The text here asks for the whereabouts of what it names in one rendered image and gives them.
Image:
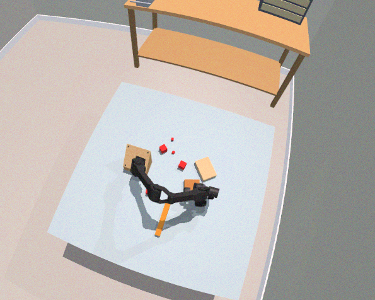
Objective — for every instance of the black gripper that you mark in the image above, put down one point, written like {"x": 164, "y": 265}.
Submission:
{"x": 186, "y": 189}

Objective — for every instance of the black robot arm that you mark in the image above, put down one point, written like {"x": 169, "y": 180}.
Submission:
{"x": 198, "y": 194}

